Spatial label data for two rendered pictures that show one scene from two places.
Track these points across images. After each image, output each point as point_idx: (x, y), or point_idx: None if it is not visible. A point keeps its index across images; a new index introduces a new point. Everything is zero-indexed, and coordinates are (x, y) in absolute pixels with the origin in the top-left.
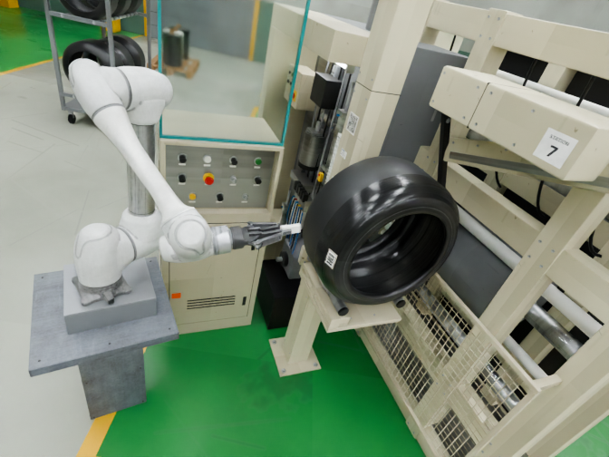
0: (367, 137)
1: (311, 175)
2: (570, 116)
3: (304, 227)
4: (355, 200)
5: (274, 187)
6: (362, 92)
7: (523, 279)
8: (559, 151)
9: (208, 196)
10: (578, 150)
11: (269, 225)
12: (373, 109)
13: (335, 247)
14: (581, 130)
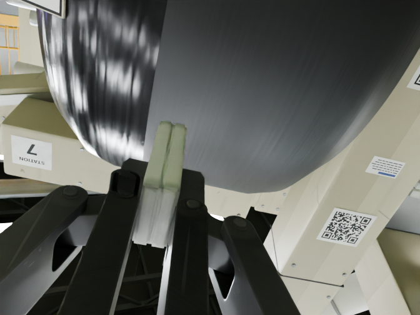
0: (310, 190)
1: None
2: (38, 180)
3: (381, 16)
4: (118, 163)
5: None
6: (314, 272)
7: None
8: (23, 150)
9: None
10: (6, 154)
11: (224, 302)
12: (288, 239)
13: (54, 24)
14: (17, 171)
